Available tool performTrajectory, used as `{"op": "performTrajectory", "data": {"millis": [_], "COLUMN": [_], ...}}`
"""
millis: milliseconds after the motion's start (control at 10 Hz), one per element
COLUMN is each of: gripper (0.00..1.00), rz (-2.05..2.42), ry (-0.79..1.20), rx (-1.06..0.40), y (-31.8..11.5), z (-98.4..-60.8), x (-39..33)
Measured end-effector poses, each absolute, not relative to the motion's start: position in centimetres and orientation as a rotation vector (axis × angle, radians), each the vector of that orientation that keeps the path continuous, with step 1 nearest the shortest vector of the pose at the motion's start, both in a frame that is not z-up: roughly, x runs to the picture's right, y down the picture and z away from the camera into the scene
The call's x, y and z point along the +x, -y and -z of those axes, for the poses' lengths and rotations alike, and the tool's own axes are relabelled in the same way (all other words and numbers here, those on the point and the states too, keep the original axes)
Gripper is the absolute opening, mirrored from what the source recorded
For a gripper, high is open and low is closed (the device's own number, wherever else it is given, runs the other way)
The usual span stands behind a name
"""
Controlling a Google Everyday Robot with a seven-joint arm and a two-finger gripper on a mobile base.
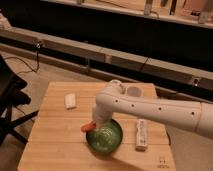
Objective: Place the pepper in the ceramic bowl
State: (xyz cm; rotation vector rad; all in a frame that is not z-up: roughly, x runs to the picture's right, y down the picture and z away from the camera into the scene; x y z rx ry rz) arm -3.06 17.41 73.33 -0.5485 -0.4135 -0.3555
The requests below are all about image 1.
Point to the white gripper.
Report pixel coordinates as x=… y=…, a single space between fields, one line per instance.
x=100 y=115

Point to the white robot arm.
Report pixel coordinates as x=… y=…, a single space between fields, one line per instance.
x=191 y=116

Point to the green ceramic bowl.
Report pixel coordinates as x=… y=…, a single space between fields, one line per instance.
x=105 y=139

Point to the small white block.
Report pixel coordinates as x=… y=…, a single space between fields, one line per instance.
x=70 y=101

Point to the white game remote controller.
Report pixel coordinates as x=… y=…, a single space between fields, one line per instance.
x=141 y=135

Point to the black office chair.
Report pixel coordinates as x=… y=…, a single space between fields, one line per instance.
x=11 y=95

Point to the grey metal rail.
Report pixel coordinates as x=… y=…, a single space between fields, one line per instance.
x=159 y=68

